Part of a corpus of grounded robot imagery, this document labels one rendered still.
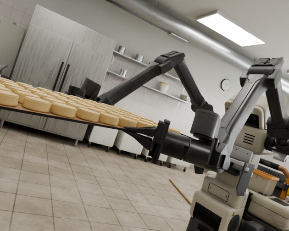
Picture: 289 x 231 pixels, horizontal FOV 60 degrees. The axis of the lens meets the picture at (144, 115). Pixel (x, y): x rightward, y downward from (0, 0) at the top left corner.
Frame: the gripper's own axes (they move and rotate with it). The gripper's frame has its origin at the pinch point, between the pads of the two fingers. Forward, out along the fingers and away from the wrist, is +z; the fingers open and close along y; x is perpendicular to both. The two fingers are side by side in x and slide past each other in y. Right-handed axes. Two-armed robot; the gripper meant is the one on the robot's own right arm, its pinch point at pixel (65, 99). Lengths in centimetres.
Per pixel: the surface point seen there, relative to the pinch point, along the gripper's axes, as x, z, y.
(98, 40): -113, -350, 86
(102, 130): -66, -396, -69
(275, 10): 139, -290, 190
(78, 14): -188, -410, 134
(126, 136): -21, -420, -68
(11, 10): -286, -357, 92
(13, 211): -50, -95, -101
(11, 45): -267, -359, 32
